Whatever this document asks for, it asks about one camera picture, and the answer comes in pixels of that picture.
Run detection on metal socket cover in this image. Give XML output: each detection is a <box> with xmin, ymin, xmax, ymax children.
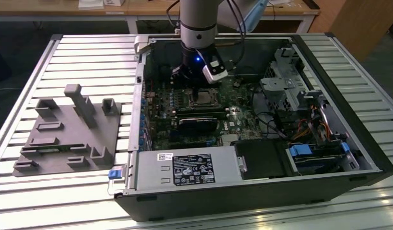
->
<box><xmin>188</xmin><ymin>88</ymin><xmax>222</xmax><ymax>107</ymax></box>

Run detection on CPU socket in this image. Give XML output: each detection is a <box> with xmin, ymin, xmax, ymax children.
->
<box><xmin>186</xmin><ymin>88</ymin><xmax>223</xmax><ymax>108</ymax></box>

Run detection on black RAM slots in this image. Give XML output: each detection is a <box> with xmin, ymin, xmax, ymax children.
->
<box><xmin>168</xmin><ymin>73</ymin><xmax>223</xmax><ymax>89</ymax></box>

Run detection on black installed RAM sticks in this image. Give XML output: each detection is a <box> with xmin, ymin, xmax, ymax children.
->
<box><xmin>174</xmin><ymin>107</ymin><xmax>230</xmax><ymax>119</ymax></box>

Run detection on green motherboard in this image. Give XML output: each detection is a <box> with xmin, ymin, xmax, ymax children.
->
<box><xmin>140</xmin><ymin>78</ymin><xmax>265</xmax><ymax>152</ymax></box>

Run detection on silver metal drive cage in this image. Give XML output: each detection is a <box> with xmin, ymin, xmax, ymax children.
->
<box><xmin>258</xmin><ymin>47</ymin><xmax>313</xmax><ymax>111</ymax></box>

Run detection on small silver heatsink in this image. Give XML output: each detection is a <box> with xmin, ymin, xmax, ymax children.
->
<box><xmin>222</xmin><ymin>133</ymin><xmax>242</xmax><ymax>146</ymax></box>

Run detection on white box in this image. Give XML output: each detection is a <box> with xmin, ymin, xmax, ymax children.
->
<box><xmin>76</xmin><ymin>0</ymin><xmax>106</xmax><ymax>11</ymax></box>

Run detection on black plastic shroud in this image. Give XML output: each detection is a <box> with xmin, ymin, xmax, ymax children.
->
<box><xmin>231</xmin><ymin>139</ymin><xmax>295</xmax><ymax>181</ymax></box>

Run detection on silver power supply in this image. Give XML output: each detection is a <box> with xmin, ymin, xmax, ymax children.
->
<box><xmin>123</xmin><ymin>146</ymin><xmax>242</xmax><ymax>193</ymax></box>

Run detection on grey parts rack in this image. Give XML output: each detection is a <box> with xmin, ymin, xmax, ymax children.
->
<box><xmin>11</xmin><ymin>83</ymin><xmax>123</xmax><ymax>178</ymax></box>

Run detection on wooden desk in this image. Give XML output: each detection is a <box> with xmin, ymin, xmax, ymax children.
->
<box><xmin>0</xmin><ymin>0</ymin><xmax>322</xmax><ymax>34</ymax></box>

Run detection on blue disk carrier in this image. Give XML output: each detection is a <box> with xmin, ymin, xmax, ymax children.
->
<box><xmin>287</xmin><ymin>143</ymin><xmax>313</xmax><ymax>159</ymax></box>

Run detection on blue case latch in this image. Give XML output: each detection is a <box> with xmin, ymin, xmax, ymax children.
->
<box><xmin>107</xmin><ymin>168</ymin><xmax>124</xmax><ymax>180</ymax></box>

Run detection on green RAM stick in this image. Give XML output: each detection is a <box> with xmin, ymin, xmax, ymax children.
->
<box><xmin>35</xmin><ymin>146</ymin><xmax>72</xmax><ymax>153</ymax></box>

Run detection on wooden cabinet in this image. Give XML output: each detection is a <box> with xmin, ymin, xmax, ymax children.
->
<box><xmin>309</xmin><ymin>0</ymin><xmax>393</xmax><ymax>63</ymax></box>

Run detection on black open PC case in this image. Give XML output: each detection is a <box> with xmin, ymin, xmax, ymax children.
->
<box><xmin>112</xmin><ymin>33</ymin><xmax>393</xmax><ymax>222</ymax></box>

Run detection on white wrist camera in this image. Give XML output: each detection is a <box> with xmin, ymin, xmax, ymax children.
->
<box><xmin>200</xmin><ymin>54</ymin><xmax>230</xmax><ymax>85</ymax></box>

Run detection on grey case handle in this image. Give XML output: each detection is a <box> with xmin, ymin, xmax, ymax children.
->
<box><xmin>132</xmin><ymin>35</ymin><xmax>151</xmax><ymax>54</ymax></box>

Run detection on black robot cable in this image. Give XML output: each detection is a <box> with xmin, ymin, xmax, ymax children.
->
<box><xmin>226</xmin><ymin>0</ymin><xmax>249</xmax><ymax>71</ymax></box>

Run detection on black looped cable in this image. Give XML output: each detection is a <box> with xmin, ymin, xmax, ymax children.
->
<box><xmin>255</xmin><ymin>111</ymin><xmax>289</xmax><ymax>140</ymax></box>

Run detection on grey plastic bracket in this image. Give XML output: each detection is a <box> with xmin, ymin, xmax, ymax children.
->
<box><xmin>298</xmin><ymin>89</ymin><xmax>322</xmax><ymax>111</ymax></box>

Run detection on orange yellow wire bundle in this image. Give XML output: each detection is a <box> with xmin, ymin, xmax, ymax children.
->
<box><xmin>294</xmin><ymin>119</ymin><xmax>333</xmax><ymax>142</ymax></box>

